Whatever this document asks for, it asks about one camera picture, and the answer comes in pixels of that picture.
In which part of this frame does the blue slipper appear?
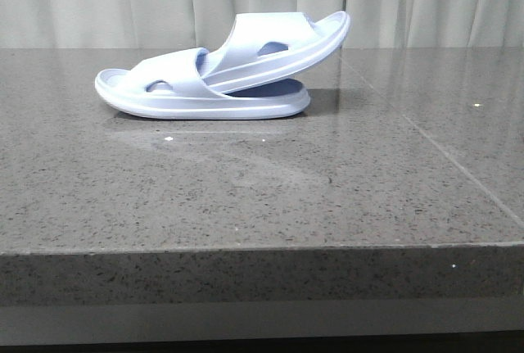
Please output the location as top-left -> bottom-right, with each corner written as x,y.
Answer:
94,48 -> 310,120
196,11 -> 350,93

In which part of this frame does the grey-green curtain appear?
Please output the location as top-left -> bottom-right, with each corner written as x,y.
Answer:
1,0 -> 523,49

